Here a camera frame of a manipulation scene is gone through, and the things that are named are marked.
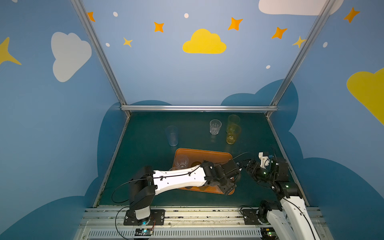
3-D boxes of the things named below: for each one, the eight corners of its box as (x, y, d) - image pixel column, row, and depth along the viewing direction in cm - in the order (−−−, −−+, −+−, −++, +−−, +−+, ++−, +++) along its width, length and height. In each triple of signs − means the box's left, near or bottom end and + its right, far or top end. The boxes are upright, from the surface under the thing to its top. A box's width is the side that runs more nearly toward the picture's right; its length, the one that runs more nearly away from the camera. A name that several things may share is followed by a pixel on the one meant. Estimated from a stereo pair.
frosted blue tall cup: (167, 146, 103) (164, 134, 92) (168, 137, 108) (165, 125, 97) (179, 146, 103) (177, 134, 92) (179, 137, 108) (178, 125, 97)
